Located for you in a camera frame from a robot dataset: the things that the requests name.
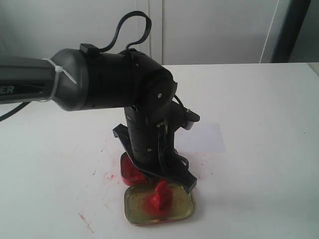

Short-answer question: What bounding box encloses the dark vertical post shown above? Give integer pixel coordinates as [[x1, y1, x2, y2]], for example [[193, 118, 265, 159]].
[[271, 0, 311, 63]]

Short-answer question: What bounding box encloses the red stamp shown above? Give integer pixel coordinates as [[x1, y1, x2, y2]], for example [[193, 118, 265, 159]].
[[150, 181, 173, 211]]

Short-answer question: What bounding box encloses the gold tin lid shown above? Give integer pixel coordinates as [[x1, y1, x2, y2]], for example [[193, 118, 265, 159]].
[[124, 183, 195, 226]]

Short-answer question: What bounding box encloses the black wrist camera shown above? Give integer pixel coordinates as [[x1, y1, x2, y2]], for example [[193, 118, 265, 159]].
[[183, 109, 200, 130]]

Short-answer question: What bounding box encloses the white cabinet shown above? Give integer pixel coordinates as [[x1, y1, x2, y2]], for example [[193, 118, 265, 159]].
[[0, 0, 289, 65]]

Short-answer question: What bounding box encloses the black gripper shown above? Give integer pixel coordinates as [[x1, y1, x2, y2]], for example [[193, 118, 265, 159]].
[[113, 101, 197, 194]]

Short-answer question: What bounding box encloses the red ink tin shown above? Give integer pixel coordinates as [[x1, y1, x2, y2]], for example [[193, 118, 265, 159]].
[[120, 152, 148, 186]]

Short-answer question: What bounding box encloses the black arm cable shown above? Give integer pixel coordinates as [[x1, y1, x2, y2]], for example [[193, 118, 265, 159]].
[[102, 10, 153, 58]]

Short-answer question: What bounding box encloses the white paper sheet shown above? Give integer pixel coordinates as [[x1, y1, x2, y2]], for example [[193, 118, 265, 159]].
[[174, 122, 226, 153]]

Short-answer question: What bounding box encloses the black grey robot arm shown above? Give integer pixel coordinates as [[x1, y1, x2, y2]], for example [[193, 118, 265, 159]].
[[0, 49, 200, 193]]

